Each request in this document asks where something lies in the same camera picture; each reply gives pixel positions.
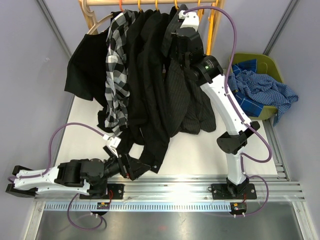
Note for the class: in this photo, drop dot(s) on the dark pinstripe shirt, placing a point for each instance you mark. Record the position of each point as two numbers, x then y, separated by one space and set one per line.
189 109

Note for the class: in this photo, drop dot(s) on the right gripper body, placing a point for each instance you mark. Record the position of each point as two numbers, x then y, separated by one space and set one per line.
175 54

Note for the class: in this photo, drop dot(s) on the wooden clothes rack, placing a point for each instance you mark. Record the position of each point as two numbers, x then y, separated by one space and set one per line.
87 12

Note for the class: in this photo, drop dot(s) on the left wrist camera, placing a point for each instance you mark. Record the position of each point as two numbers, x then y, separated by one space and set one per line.
111 144

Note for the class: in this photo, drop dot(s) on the yellow hanger of blue shirt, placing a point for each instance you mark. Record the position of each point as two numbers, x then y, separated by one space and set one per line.
213 16

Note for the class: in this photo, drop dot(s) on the aluminium mounting rail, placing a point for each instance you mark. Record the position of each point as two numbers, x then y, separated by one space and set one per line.
178 195

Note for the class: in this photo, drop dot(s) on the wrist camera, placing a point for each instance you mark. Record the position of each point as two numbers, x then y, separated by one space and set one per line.
111 144
189 20

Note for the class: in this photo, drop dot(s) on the black long sleeve shirt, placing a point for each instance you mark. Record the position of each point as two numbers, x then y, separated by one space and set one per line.
147 109

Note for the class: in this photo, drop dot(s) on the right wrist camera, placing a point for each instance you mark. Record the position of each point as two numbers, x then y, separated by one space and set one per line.
189 20

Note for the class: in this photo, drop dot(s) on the light blue checked shirt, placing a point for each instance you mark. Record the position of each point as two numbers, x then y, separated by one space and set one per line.
265 90

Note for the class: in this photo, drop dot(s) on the dark blue plaid shirt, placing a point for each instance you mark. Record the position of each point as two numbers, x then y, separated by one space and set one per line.
250 107

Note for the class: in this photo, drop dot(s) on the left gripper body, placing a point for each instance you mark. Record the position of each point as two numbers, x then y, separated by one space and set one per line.
124 169

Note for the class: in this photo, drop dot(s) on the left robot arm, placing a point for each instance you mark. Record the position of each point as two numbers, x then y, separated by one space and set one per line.
86 177

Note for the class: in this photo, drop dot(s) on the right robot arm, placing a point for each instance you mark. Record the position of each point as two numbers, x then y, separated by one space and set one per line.
206 72

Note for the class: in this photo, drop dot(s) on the yellow hanger hook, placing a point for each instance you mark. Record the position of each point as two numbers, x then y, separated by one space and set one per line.
139 5
156 5
176 4

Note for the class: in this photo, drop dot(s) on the orange hanger hook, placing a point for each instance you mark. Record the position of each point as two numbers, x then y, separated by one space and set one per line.
120 4

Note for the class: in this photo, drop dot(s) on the black white plaid shirt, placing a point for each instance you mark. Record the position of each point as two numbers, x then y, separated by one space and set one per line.
116 87

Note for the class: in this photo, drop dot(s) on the wooden curved hanger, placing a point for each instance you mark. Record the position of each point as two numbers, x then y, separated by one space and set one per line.
93 29

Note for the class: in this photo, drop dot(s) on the black t-shirt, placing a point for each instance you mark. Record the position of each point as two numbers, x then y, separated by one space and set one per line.
86 69

